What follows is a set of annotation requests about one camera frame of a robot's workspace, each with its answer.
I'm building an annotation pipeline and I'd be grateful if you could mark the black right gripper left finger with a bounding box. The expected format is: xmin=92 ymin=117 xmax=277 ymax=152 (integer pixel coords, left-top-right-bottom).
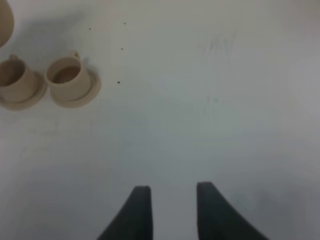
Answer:
xmin=98 ymin=186 xmax=153 ymax=240

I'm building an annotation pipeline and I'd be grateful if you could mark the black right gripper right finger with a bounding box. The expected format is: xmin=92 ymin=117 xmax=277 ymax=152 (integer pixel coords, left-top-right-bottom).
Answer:
xmin=196 ymin=182 xmax=267 ymax=240

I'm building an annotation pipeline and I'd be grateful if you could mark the beige teapot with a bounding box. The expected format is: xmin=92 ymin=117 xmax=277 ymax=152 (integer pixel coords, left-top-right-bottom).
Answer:
xmin=0 ymin=0 xmax=15 ymax=47

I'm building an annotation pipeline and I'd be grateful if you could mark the beige right cup saucer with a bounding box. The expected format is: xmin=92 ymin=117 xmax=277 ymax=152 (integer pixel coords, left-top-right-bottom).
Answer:
xmin=49 ymin=69 xmax=101 ymax=108

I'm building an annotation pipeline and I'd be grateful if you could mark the beige right teacup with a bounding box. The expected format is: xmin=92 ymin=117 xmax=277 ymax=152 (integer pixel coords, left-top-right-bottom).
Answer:
xmin=45 ymin=50 xmax=91 ymax=102

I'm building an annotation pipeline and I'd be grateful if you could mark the beige teacup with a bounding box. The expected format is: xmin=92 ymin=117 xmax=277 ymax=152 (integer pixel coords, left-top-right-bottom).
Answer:
xmin=0 ymin=54 xmax=38 ymax=103
xmin=45 ymin=50 xmax=91 ymax=102

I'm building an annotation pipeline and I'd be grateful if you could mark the beige left teacup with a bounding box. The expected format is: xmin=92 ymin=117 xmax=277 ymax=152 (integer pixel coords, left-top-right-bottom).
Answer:
xmin=0 ymin=54 xmax=38 ymax=103

